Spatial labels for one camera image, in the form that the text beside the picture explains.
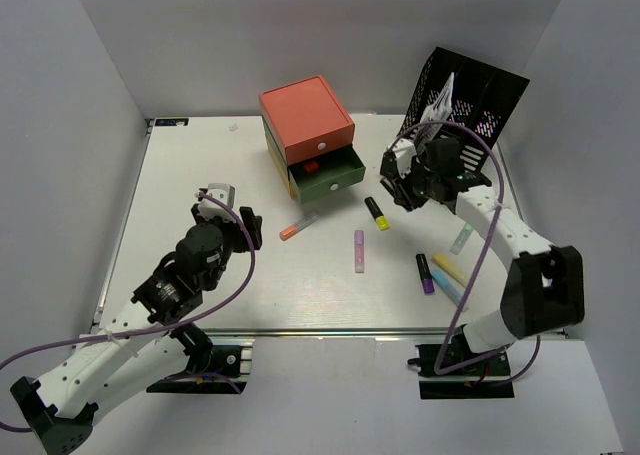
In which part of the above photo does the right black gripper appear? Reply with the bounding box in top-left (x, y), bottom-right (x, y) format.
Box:
top-left (388, 158), bottom-right (440, 212)

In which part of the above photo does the white printed paper booklet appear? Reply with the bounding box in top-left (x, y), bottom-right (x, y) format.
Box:
top-left (413, 72), bottom-right (455, 153)

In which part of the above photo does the black yellow highlighter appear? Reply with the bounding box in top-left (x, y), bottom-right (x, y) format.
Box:
top-left (364, 197), bottom-right (390, 231)

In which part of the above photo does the orange grey highlighter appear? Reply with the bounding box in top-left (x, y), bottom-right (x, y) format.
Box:
top-left (279, 212), bottom-right (318, 241)

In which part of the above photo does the green drawer box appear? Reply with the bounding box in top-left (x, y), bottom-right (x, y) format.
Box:
top-left (263, 123), bottom-right (366, 204)

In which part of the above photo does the black purple highlighter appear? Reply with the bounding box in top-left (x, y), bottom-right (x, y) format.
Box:
top-left (415, 253), bottom-right (435, 295)

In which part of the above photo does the yellow bottom drawer box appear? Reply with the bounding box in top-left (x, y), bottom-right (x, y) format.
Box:
top-left (266, 138), bottom-right (299, 200)

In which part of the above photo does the black orange highlighter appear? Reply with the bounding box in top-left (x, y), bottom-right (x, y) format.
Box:
top-left (302, 160), bottom-right (320, 174)

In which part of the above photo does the coral top drawer box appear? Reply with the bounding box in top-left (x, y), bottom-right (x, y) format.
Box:
top-left (259, 75), bottom-right (355, 165)

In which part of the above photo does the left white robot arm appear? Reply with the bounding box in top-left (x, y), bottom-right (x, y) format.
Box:
top-left (10, 196), bottom-right (262, 454)

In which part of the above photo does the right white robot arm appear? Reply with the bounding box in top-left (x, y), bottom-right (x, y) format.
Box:
top-left (380, 138), bottom-right (585, 374)

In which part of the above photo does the pastel green highlighter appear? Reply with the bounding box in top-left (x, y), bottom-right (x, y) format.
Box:
top-left (450, 224), bottom-right (474, 255)

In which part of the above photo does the pastel yellow highlighter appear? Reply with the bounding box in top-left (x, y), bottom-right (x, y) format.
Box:
top-left (432, 252), bottom-right (469, 287)

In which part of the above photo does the black three-slot file holder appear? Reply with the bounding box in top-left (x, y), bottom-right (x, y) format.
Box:
top-left (400, 47), bottom-right (529, 148)

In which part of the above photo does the pastel purple highlighter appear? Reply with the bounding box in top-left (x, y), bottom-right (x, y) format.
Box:
top-left (354, 230), bottom-right (365, 274)

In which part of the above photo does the pastel blue highlighter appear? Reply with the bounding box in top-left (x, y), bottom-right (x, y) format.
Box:
top-left (431, 269), bottom-right (468, 311)

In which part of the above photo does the black label sticker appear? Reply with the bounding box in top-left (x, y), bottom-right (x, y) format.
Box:
top-left (154, 118), bottom-right (189, 127)

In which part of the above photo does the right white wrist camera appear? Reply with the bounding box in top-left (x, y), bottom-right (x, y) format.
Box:
top-left (387, 139), bottom-right (417, 178)

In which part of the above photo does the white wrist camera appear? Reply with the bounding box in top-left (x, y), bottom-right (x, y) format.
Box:
top-left (196, 183), bottom-right (235, 220)
top-left (387, 139), bottom-right (417, 178)

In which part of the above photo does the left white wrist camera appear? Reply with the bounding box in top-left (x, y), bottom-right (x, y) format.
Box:
top-left (196, 183), bottom-right (235, 220)

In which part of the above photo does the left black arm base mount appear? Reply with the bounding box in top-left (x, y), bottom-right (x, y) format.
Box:
top-left (146, 324), bottom-right (250, 395)

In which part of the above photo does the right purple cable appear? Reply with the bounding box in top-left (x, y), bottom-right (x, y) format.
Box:
top-left (387, 121), bottom-right (542, 389)

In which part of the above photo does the purple cable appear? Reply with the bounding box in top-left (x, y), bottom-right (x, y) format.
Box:
top-left (0, 192), bottom-right (257, 434)
top-left (387, 121), bottom-right (542, 389)

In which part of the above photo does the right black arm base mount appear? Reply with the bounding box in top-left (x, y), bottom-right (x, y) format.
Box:
top-left (406, 336), bottom-right (515, 400)

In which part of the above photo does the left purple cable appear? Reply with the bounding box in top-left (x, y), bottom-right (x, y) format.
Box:
top-left (0, 192), bottom-right (257, 434)

